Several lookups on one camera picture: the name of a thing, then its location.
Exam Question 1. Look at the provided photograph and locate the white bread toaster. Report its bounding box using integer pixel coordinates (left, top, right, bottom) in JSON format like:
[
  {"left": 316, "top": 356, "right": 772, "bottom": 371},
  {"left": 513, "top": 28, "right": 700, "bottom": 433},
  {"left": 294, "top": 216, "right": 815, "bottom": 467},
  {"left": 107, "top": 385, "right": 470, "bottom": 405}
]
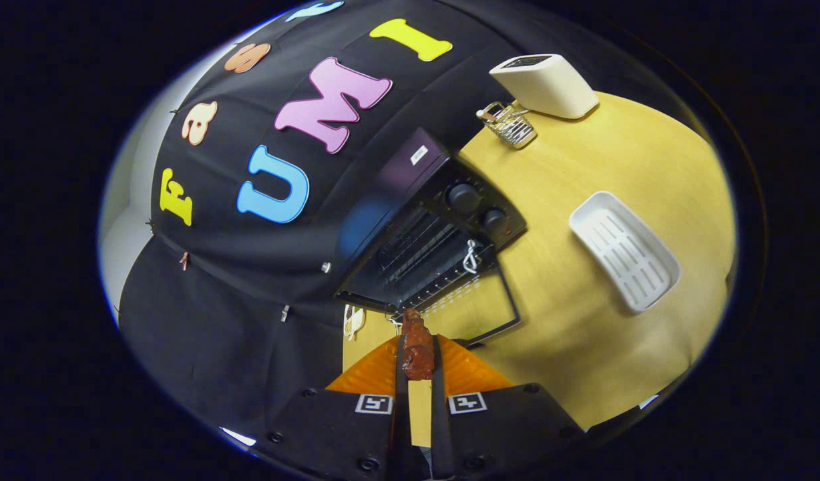
[{"left": 489, "top": 53, "right": 599, "bottom": 120}]

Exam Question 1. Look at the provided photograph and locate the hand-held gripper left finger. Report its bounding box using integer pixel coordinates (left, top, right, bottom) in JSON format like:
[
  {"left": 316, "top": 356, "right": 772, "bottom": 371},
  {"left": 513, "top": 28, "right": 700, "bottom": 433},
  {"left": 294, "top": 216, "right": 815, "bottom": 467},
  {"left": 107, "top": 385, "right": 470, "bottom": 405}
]
[{"left": 266, "top": 334, "right": 414, "bottom": 481}]

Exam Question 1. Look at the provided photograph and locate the white rectangular tray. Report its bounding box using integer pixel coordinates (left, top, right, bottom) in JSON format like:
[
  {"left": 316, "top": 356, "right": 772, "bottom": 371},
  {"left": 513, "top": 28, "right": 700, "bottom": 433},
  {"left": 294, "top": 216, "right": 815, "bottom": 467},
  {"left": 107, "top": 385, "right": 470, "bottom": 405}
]
[{"left": 569, "top": 191, "right": 681, "bottom": 315}]

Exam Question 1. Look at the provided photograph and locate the black toaster oven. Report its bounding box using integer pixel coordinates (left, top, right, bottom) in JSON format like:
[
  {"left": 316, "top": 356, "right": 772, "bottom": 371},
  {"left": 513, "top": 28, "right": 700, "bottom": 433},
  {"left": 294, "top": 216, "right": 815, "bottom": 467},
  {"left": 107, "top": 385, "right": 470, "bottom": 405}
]
[{"left": 335, "top": 127, "right": 528, "bottom": 348}]

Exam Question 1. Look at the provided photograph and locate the white sectioned condiment dish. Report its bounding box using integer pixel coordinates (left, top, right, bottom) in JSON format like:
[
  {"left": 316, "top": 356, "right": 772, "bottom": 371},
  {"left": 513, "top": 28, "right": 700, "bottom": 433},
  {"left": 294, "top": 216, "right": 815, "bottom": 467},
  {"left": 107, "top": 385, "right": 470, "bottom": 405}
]
[{"left": 343, "top": 304, "right": 365, "bottom": 341}]

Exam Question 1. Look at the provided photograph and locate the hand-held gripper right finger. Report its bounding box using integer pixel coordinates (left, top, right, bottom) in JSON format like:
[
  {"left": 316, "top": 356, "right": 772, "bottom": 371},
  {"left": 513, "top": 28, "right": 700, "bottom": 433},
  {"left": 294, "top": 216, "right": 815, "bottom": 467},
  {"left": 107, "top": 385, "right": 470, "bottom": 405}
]
[{"left": 430, "top": 334, "right": 584, "bottom": 481}]

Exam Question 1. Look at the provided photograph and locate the black backdrop cloth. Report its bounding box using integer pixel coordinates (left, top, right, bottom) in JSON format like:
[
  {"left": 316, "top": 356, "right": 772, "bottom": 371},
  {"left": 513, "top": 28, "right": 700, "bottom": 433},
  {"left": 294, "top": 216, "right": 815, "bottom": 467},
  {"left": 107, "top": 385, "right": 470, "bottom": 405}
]
[{"left": 116, "top": 0, "right": 651, "bottom": 432}]

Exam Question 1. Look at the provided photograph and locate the brown meat piece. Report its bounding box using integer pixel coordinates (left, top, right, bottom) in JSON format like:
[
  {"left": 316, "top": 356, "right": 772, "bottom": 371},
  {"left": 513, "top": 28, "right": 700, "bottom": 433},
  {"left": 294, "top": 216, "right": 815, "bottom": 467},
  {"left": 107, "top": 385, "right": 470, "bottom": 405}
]
[{"left": 401, "top": 309, "right": 436, "bottom": 381}]

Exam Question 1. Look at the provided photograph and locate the small wire rack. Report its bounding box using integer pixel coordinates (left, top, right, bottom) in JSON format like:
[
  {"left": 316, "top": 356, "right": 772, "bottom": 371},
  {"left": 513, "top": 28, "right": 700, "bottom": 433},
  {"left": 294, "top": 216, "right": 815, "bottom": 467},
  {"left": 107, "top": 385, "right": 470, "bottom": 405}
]
[{"left": 476, "top": 101, "right": 538, "bottom": 149}]

